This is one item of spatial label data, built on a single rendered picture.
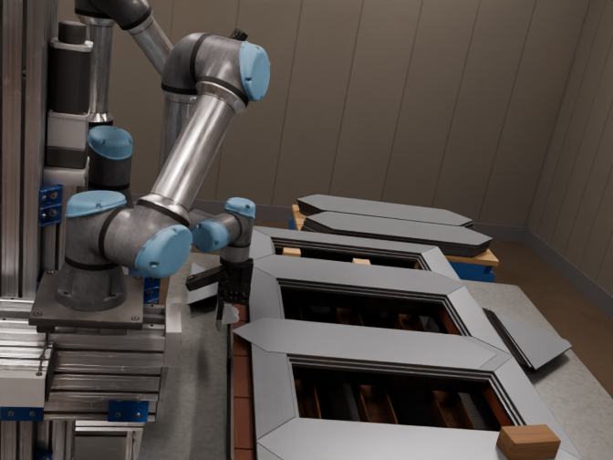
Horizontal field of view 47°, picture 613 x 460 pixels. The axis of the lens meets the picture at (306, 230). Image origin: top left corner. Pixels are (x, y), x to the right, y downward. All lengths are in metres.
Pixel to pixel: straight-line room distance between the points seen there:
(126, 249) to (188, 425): 0.57
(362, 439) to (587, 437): 0.69
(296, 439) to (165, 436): 0.37
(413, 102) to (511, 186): 1.05
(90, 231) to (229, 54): 0.46
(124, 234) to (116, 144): 0.56
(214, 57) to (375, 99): 3.50
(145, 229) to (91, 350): 0.34
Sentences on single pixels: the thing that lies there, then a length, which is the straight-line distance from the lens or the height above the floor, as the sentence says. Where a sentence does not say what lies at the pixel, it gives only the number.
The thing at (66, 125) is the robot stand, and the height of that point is 1.35.
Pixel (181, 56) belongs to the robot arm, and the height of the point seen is 1.55.
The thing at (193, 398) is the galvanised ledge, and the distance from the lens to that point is 1.92.
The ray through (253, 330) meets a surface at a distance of 1.91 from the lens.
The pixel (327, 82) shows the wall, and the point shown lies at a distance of 4.87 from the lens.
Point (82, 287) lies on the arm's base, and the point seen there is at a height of 1.09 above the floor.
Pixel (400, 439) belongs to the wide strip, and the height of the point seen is 0.84.
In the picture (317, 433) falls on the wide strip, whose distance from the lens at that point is 1.59.
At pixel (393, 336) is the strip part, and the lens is 2.02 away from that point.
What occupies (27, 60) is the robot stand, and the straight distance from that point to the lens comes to 1.59.
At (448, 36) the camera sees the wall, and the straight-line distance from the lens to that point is 5.07.
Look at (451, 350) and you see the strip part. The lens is 2.03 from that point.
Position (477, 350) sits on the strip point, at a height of 0.84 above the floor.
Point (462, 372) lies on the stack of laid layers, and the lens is 1.96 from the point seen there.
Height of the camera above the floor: 1.79
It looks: 21 degrees down
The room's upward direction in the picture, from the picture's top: 10 degrees clockwise
